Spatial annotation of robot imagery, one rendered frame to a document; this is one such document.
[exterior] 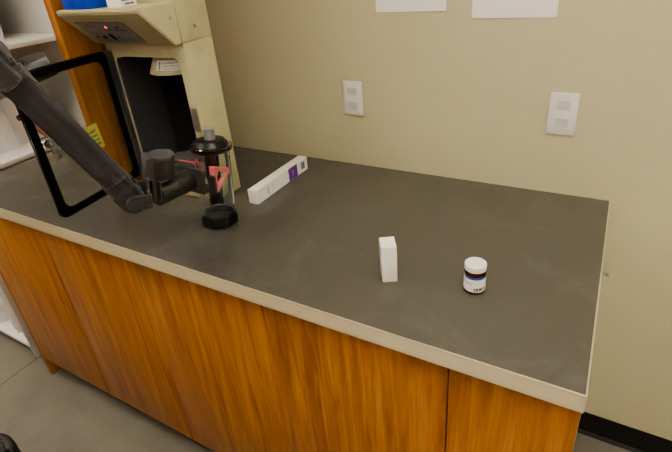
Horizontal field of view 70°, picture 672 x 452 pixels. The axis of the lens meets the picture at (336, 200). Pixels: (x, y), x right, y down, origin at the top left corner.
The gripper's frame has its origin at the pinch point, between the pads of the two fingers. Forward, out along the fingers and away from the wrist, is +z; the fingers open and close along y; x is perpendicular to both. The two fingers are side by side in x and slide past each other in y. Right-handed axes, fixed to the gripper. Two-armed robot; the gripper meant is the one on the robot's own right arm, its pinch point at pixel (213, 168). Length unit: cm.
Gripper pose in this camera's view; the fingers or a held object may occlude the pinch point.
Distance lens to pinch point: 132.1
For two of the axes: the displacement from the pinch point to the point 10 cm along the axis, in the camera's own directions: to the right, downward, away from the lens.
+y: -8.7, -1.9, 4.5
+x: 0.2, 9.1, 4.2
